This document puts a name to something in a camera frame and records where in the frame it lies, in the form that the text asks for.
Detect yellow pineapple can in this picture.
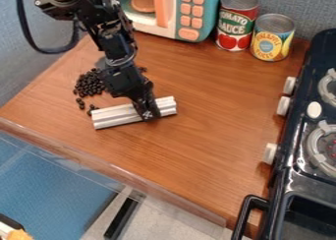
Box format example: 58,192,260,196
249,13,297,63

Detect pile of black bits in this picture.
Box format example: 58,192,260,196
71,66,148,117

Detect red tomato can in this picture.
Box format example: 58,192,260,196
213,0,261,52

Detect toy stove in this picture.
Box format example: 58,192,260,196
229,28,336,240

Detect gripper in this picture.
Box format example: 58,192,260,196
99,64,163,122

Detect silver metal bar tool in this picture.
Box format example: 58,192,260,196
90,95,179,131

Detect toy microwave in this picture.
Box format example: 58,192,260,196
108,0,230,43

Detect black cable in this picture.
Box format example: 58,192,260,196
14,0,84,55

